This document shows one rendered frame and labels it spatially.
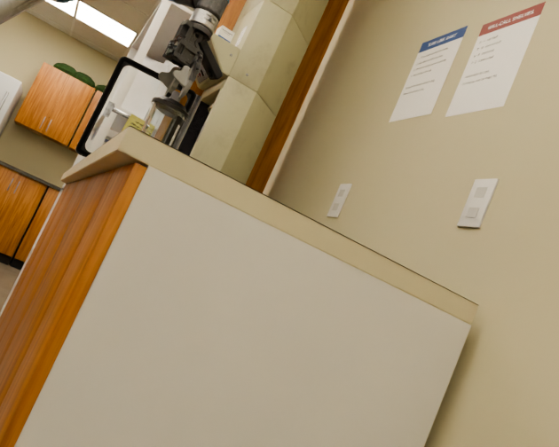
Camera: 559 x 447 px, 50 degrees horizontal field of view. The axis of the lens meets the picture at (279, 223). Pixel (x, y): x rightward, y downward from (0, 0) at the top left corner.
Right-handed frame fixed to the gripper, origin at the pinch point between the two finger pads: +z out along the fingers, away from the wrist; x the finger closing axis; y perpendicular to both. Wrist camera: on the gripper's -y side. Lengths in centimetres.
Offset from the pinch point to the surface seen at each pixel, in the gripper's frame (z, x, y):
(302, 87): -45, -47, -67
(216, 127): -4.0, -20.3, -25.4
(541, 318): 24, 102, -34
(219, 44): -28.8, -23.1, -15.3
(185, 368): 55, 78, 12
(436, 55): -43, 35, -51
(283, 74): -35, -24, -43
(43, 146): -13, -571, -117
